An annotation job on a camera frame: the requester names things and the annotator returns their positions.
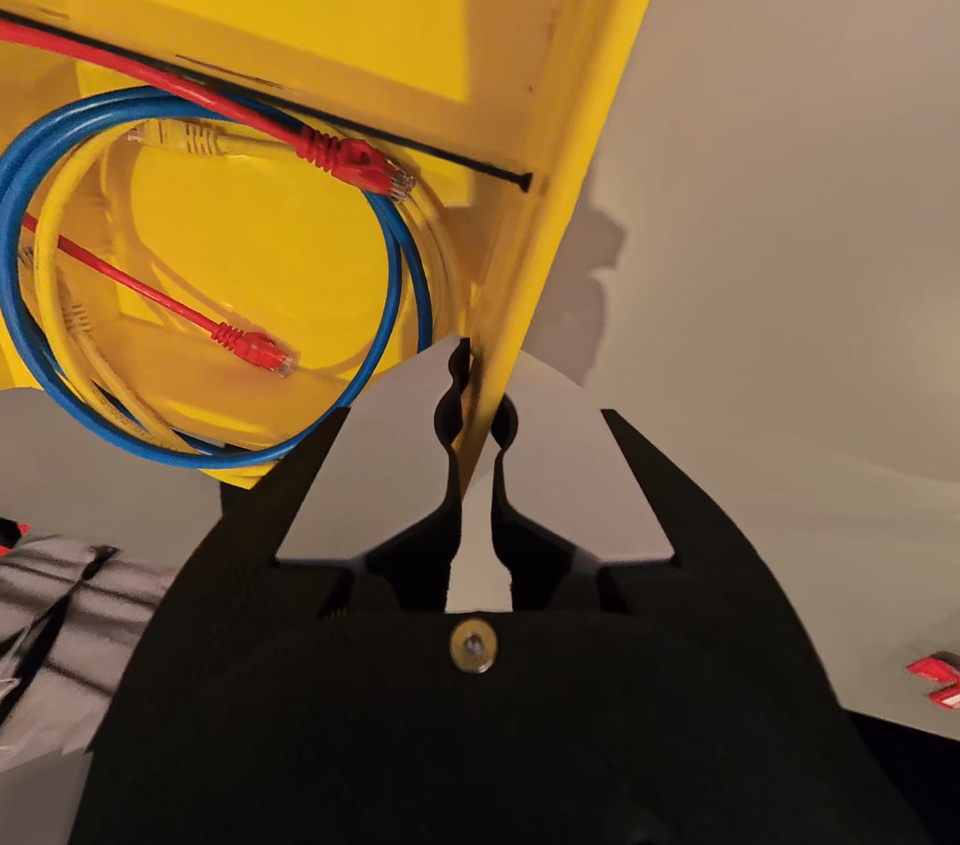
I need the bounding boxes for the black bin divider plate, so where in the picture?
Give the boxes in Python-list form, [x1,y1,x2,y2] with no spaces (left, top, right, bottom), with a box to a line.
[0,8,537,195]

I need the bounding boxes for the yellow ethernet cable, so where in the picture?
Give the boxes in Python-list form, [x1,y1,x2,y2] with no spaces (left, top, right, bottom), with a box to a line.
[18,116,316,473]

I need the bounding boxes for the blue ethernet cable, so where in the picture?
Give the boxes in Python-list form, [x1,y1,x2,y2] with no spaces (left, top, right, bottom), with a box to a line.
[0,86,436,473]

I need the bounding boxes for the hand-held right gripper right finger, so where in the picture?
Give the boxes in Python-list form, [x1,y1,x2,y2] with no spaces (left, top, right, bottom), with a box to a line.
[491,350,678,566]

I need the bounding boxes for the red ethernet cable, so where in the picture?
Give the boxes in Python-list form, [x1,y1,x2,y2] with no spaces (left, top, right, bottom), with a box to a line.
[0,16,419,379]

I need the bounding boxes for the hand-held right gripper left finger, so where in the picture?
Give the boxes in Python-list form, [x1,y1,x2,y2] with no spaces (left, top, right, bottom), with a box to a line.
[274,335,474,561]

